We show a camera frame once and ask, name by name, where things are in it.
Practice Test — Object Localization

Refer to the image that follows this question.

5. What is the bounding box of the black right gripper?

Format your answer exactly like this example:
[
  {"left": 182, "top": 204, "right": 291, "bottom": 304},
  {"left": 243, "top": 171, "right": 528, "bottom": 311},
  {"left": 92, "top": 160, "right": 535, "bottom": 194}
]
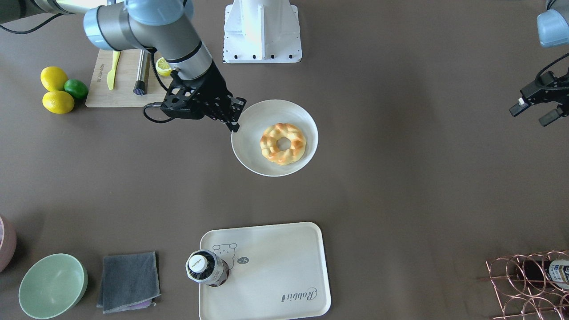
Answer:
[{"left": 177, "top": 62, "right": 247, "bottom": 133}]

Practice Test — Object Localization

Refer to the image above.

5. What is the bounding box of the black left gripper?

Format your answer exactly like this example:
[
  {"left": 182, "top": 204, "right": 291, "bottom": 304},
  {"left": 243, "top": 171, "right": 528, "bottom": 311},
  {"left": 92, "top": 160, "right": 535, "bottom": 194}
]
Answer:
[{"left": 509, "top": 71, "right": 568, "bottom": 126}]

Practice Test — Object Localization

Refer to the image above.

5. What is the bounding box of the braided donut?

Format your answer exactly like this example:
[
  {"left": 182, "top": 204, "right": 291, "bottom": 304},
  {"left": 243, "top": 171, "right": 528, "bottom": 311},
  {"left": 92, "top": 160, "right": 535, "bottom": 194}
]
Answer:
[{"left": 260, "top": 122, "right": 307, "bottom": 165}]

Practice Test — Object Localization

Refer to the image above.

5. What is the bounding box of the white plate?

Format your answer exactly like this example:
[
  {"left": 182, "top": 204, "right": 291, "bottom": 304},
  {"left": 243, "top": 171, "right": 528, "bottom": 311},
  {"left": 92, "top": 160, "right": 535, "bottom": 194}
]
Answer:
[{"left": 231, "top": 99, "right": 319, "bottom": 177}]

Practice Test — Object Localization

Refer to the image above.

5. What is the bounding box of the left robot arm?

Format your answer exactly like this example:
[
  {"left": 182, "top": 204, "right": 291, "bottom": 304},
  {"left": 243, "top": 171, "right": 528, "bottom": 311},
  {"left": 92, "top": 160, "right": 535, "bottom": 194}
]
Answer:
[{"left": 509, "top": 0, "right": 569, "bottom": 126}]

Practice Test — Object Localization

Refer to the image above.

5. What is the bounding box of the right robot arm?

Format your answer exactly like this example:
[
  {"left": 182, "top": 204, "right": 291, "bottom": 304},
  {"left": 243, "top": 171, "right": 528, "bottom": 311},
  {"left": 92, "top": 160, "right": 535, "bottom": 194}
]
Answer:
[{"left": 1, "top": 0, "right": 246, "bottom": 133}]

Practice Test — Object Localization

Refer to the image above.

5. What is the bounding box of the dark tea bottle on tray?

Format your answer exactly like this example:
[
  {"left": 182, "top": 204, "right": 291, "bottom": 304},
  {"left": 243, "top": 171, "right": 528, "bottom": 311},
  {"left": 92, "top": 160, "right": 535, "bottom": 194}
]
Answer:
[{"left": 185, "top": 250, "right": 230, "bottom": 287}]

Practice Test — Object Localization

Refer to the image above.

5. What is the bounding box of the cream rabbit tray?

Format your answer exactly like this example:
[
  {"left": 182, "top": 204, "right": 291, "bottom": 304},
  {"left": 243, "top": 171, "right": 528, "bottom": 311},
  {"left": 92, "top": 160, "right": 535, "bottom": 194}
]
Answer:
[{"left": 199, "top": 221, "right": 332, "bottom": 320}]

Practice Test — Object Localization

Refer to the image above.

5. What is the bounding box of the half lemon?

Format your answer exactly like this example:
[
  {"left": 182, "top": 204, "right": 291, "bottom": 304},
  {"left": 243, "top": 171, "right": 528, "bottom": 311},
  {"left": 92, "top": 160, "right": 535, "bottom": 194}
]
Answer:
[{"left": 155, "top": 57, "right": 172, "bottom": 77}]

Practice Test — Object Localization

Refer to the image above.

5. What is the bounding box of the steel muddler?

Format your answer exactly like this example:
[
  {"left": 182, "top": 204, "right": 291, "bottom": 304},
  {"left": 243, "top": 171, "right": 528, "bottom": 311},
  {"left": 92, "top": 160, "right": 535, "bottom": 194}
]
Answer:
[{"left": 133, "top": 49, "right": 150, "bottom": 96}]

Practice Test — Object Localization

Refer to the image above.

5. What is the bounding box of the wooden cutting board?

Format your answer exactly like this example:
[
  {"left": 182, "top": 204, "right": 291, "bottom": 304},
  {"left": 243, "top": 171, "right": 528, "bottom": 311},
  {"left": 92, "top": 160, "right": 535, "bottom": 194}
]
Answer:
[{"left": 85, "top": 49, "right": 165, "bottom": 108}]

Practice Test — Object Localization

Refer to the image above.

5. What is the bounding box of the yellow plastic knife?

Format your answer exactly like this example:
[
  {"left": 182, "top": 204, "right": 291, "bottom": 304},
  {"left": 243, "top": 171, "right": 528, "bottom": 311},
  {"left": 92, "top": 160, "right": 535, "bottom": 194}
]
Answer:
[{"left": 106, "top": 51, "right": 121, "bottom": 91}]

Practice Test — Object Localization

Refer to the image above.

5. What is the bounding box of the green lime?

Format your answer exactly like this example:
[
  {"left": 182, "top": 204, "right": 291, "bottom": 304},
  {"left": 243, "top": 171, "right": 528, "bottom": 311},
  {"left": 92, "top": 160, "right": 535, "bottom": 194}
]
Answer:
[{"left": 64, "top": 79, "right": 89, "bottom": 100}]

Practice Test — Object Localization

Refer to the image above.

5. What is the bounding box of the tea bottle in rack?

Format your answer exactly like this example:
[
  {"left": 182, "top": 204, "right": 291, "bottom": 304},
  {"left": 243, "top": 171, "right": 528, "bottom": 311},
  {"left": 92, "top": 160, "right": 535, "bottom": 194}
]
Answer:
[{"left": 517, "top": 260, "right": 569, "bottom": 292}]

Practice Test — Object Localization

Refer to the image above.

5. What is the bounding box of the yellow lemon lower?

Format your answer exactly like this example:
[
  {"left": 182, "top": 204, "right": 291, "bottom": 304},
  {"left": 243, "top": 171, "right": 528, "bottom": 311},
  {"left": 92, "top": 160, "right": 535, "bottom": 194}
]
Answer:
[{"left": 42, "top": 91, "right": 75, "bottom": 115}]

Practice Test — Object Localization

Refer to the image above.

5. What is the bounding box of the yellow lemon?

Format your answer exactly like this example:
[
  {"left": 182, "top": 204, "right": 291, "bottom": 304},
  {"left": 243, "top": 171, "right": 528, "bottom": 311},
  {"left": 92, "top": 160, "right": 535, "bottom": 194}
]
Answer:
[
  {"left": 42, "top": 91, "right": 75, "bottom": 115},
  {"left": 40, "top": 66, "right": 68, "bottom": 92}
]

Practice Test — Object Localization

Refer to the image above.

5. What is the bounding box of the yellow lemon upper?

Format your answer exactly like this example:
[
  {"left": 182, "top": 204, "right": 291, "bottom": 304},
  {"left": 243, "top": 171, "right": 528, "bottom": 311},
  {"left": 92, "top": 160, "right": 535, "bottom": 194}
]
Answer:
[{"left": 40, "top": 66, "right": 68, "bottom": 92}]

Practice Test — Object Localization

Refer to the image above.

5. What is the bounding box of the grey folded cloth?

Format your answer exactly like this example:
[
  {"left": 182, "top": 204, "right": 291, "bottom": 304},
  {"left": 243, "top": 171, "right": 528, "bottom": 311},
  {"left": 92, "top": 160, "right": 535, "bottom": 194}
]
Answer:
[{"left": 97, "top": 251, "right": 161, "bottom": 314}]

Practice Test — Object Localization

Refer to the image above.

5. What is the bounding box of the green bowl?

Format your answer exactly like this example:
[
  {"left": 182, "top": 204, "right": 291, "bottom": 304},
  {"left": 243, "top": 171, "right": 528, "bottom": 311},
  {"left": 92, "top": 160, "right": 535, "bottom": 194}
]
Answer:
[{"left": 18, "top": 253, "right": 88, "bottom": 320}]

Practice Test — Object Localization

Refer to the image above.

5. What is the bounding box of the pink bowl with ice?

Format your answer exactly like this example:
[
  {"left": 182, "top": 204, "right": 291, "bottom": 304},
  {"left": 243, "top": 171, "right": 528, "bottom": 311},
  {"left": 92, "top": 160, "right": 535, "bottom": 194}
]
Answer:
[{"left": 0, "top": 215, "right": 17, "bottom": 272}]

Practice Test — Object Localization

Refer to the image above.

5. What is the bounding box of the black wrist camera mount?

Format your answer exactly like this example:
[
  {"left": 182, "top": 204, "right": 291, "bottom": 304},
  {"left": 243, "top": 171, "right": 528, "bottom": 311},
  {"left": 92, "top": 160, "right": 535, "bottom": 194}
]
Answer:
[{"left": 143, "top": 71, "right": 205, "bottom": 124}]

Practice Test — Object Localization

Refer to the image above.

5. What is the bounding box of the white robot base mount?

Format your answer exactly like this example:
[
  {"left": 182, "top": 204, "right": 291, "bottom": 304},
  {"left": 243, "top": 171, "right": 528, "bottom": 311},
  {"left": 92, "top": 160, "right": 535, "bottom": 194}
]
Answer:
[{"left": 222, "top": 0, "right": 303, "bottom": 64}]

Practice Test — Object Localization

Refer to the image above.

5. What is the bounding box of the copper wire bottle rack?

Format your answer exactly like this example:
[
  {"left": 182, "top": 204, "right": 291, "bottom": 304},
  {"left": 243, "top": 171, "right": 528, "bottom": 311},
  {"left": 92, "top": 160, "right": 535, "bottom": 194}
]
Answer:
[{"left": 482, "top": 250, "right": 569, "bottom": 320}]

